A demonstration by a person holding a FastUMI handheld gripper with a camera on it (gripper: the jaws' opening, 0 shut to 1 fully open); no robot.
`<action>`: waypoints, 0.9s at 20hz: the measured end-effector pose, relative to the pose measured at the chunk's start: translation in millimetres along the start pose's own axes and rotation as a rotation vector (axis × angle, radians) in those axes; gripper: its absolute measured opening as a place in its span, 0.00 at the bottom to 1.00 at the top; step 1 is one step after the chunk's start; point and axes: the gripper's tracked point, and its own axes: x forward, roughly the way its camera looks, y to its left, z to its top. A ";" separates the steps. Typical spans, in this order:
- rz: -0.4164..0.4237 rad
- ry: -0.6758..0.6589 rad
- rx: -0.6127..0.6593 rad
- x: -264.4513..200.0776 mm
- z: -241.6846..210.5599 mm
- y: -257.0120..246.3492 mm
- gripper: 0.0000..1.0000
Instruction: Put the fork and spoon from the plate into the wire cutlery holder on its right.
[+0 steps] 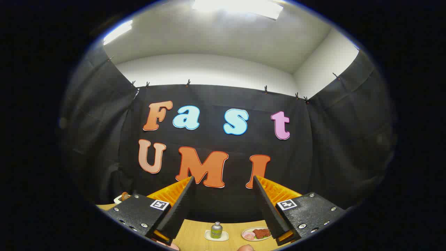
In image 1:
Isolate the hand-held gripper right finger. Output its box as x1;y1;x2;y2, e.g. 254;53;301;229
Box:
253;175;346;246

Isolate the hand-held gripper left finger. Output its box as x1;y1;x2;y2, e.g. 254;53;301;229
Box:
106;176;196;246

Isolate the white oval food plate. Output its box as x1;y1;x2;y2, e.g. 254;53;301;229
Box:
241;227;272;242

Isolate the white square coaster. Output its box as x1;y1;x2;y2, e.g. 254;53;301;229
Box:
204;229;229;242

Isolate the pink round plate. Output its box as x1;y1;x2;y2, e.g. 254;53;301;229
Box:
151;238;180;251

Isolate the cream white toaster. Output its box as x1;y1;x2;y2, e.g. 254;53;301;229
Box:
114;192;132;205

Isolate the black backdrop cloth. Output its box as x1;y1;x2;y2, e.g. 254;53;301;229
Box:
59;45;398;223

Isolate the row of black cloth clips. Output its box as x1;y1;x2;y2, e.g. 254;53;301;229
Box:
107;56;340;104

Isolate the narrow ceiling light panel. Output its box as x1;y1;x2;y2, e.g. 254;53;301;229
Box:
103;20;133;45

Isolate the large ceiling light panel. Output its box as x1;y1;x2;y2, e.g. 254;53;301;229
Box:
192;0;283;20

